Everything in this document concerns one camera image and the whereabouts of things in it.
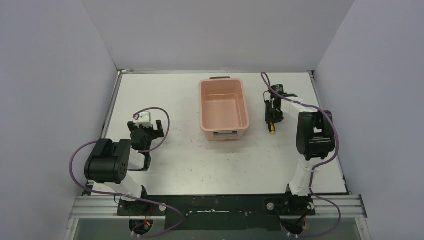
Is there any aluminium front rail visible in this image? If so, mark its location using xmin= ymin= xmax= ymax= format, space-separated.
xmin=68 ymin=194 xmax=368 ymax=220

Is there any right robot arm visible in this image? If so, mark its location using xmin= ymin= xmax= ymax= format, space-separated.
xmin=264 ymin=84 xmax=336 ymax=215

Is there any pink plastic bin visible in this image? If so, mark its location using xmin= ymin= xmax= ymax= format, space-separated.
xmin=198 ymin=76 xmax=250 ymax=142

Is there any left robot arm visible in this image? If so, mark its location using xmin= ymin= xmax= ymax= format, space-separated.
xmin=84 ymin=120 xmax=165 ymax=216

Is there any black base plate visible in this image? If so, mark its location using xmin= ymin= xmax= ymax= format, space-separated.
xmin=116 ymin=193 xmax=316 ymax=231

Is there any yellow black screwdriver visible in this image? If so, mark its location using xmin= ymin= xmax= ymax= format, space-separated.
xmin=268 ymin=122 xmax=275 ymax=135

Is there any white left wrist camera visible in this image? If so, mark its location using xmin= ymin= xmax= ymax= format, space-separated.
xmin=133 ymin=111 xmax=152 ymax=128

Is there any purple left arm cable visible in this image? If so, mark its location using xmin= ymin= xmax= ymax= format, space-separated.
xmin=68 ymin=107 xmax=185 ymax=239

